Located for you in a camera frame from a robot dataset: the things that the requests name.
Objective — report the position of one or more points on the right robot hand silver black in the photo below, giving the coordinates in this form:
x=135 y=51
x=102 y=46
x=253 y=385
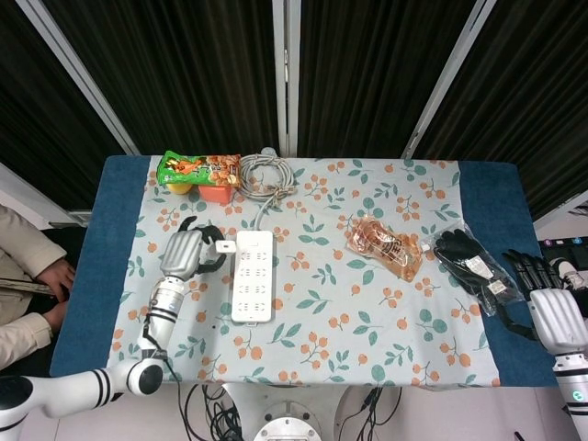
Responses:
x=560 y=317

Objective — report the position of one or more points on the white power strip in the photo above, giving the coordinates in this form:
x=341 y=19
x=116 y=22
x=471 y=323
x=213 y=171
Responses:
x=252 y=285

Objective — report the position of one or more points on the person's forearm beige sleeve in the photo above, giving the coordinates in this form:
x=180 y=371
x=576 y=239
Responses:
x=23 y=243
x=20 y=340

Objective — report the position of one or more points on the green snack bag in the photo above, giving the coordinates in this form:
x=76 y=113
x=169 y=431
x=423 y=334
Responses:
x=197 y=169

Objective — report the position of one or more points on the robot base silver white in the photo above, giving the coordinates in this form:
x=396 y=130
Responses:
x=287 y=422

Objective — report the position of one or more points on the orange sauce pouch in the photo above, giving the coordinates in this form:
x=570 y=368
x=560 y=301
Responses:
x=386 y=248

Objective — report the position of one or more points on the orange-red cube block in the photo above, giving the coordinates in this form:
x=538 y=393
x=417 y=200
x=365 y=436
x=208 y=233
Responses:
x=215 y=194

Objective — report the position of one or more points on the white plug adapter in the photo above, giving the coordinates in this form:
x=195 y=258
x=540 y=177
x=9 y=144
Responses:
x=226 y=247

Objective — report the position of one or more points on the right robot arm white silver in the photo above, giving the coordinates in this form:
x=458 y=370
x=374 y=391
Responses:
x=572 y=386

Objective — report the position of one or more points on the black gloves in plastic bag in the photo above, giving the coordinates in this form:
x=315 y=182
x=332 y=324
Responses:
x=473 y=266

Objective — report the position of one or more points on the black pleated curtain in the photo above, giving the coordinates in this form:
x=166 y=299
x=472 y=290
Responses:
x=528 y=92
x=174 y=69
x=37 y=115
x=367 y=69

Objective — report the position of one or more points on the yellow pear toy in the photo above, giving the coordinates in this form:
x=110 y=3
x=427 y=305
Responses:
x=178 y=188

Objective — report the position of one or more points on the white frame post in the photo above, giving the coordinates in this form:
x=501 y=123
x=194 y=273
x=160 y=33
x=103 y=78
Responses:
x=285 y=69
x=87 y=82
x=445 y=82

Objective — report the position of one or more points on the person's bare hand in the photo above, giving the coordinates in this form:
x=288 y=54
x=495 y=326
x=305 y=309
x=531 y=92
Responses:
x=59 y=280
x=59 y=317

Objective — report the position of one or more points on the floral fruit-print tablecloth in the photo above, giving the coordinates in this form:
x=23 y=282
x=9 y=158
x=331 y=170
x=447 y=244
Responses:
x=321 y=298

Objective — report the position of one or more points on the dark monitor screen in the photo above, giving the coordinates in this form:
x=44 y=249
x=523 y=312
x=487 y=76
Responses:
x=569 y=248

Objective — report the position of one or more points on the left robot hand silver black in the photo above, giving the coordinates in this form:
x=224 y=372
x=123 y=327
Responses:
x=181 y=252

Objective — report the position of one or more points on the blue table cover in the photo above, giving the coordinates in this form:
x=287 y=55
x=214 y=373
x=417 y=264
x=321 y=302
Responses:
x=105 y=257

